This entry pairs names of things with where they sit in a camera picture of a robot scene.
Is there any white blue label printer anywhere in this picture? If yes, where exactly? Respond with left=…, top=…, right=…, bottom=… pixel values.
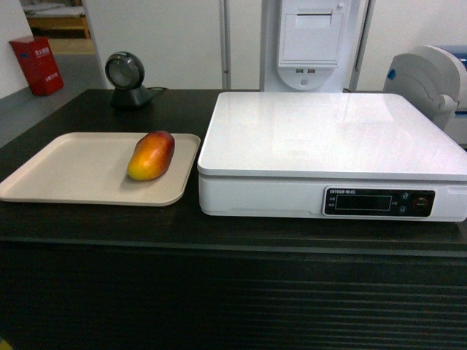
left=383, top=45, right=466, bottom=146

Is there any white POS terminal stand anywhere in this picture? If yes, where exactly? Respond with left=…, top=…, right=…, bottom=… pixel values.
left=259, top=0, right=368, bottom=93

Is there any wooden shelf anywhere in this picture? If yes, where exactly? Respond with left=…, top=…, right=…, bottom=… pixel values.
left=20, top=1, right=90, bottom=39

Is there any black barcode scanner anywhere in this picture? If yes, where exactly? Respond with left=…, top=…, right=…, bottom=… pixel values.
left=105, top=51, right=153, bottom=109

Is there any white checkout scale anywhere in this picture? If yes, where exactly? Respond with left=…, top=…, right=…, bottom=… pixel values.
left=198, top=92, right=466, bottom=222

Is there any beige plastic tray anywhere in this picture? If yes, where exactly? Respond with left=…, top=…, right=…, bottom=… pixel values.
left=1, top=132, right=201, bottom=206

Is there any red fire extinguisher box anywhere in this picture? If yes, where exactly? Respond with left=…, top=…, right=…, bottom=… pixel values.
left=9, top=36, right=64, bottom=96

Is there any dark checkout counter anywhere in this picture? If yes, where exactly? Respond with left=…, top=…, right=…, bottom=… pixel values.
left=1, top=90, right=466, bottom=349

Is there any red yellow mango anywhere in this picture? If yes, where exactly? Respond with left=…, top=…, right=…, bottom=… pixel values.
left=127, top=131, right=175, bottom=181

